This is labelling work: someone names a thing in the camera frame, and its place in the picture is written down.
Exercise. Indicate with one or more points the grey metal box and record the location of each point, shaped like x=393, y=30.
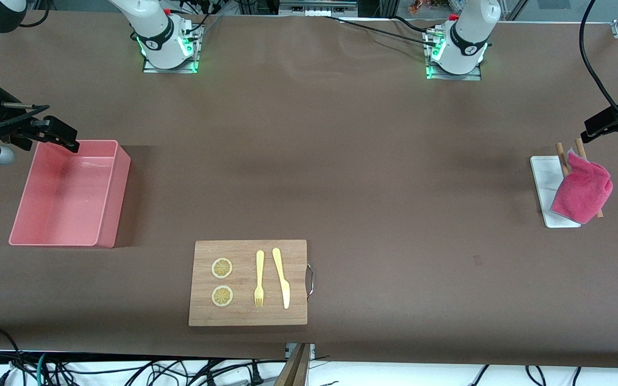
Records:
x=318, y=6

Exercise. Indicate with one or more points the yellow plastic fork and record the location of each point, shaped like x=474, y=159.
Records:
x=259, y=279

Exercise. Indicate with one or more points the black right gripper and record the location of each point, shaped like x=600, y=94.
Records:
x=2, y=110

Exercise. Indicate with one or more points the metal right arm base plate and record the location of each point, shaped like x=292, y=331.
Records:
x=193, y=53

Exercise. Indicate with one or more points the yellow lemon slice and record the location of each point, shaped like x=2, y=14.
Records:
x=222, y=268
x=222, y=296

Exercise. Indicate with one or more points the yellow plastic knife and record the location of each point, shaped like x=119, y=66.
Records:
x=282, y=279

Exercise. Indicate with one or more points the pink fleece cloth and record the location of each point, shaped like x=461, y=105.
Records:
x=582, y=190

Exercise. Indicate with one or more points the pink plastic bin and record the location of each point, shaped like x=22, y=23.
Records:
x=67, y=193

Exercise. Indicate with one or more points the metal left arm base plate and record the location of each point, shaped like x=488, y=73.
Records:
x=475, y=75

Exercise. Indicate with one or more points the white rectangular rack base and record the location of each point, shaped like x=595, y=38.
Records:
x=545, y=185

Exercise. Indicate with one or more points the brown wooden rod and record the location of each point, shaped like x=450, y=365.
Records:
x=580, y=147
x=561, y=158

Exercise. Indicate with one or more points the wooden cutting board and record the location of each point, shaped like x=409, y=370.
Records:
x=250, y=284

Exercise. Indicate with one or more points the brown wooden post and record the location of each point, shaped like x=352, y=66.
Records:
x=295, y=367

